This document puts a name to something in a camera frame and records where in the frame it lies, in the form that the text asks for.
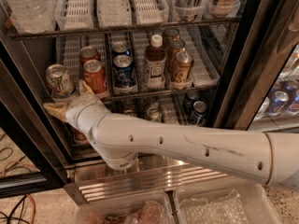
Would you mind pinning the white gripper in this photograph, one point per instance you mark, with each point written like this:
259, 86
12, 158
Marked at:
78, 107

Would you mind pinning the green white 7up can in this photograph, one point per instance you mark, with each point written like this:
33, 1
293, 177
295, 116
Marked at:
59, 80

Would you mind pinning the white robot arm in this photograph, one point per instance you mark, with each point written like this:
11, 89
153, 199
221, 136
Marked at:
271, 159

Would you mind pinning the front orange soda can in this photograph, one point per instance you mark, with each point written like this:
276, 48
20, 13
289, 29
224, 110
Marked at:
95, 76

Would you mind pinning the orange soda can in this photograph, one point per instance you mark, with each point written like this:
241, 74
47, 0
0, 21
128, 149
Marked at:
88, 53
95, 76

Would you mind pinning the bottom front orange can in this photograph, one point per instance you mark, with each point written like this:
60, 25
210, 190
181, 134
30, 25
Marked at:
79, 137

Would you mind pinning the rear orange soda can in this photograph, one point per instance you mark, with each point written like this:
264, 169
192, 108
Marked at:
88, 53

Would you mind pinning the front blue pepsi can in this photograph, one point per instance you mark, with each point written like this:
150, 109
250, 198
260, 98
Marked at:
123, 68

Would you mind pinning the blue pepsi can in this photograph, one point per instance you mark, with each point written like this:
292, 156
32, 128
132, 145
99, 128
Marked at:
120, 48
123, 68

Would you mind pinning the left open fridge door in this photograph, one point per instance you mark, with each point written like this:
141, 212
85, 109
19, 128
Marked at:
23, 132

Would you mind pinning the rear blue pepsi can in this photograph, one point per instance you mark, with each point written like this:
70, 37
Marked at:
120, 48

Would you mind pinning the bottom white can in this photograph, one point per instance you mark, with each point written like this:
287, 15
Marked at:
154, 114

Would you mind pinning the middle brown root beer can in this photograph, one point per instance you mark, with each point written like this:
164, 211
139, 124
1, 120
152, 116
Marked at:
174, 46

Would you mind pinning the brown root beer can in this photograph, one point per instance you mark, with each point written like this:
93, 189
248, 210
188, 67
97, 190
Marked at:
170, 34
181, 66
174, 46

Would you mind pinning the rear brown root beer can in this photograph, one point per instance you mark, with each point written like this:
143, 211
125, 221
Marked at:
170, 34

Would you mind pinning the front brown root beer can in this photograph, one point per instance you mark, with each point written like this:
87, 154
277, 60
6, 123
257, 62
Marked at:
181, 66

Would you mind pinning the bottom rear blue can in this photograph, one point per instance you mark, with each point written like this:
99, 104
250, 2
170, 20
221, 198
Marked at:
189, 99

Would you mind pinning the bottom front blue can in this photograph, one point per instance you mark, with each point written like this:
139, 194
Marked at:
197, 115

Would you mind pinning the white empty shelf tray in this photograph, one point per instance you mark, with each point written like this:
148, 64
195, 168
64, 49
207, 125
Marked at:
203, 72

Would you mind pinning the right fridge glass door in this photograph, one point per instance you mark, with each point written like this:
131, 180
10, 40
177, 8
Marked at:
264, 40

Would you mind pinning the brown tea bottle white cap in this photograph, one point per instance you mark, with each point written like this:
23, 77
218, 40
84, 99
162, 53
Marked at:
154, 61

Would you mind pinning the clear water bottle top left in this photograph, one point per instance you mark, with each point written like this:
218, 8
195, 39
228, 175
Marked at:
33, 16

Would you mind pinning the left clear plastic bin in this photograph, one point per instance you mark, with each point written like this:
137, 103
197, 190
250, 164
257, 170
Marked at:
152, 207

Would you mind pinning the clear plastic bin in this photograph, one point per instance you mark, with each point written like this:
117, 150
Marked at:
224, 201
152, 207

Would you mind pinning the right clear plastic bin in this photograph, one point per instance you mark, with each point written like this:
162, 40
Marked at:
224, 201

